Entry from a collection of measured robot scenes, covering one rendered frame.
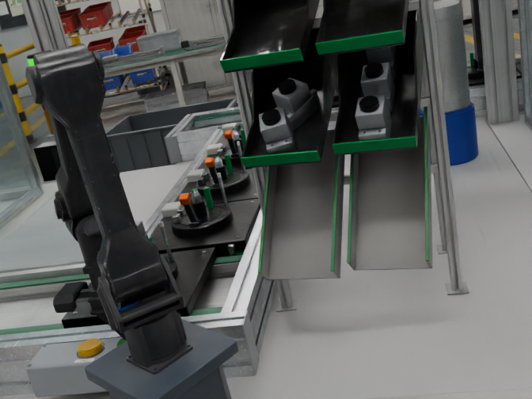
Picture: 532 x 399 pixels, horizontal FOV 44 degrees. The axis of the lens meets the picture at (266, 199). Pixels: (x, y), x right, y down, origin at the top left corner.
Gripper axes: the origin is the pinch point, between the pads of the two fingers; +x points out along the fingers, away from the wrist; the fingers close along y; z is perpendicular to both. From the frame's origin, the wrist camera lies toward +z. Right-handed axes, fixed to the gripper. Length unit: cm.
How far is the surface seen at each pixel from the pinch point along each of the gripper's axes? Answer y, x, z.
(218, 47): 95, 20, 510
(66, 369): 10.1, 5.8, -3.8
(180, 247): 0.6, 3.8, 35.0
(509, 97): -84, 7, 128
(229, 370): -14.3, 13.5, 3.2
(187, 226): 0.1, 1.8, 41.2
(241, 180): -7, 2, 68
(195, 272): -5.9, 3.8, 22.2
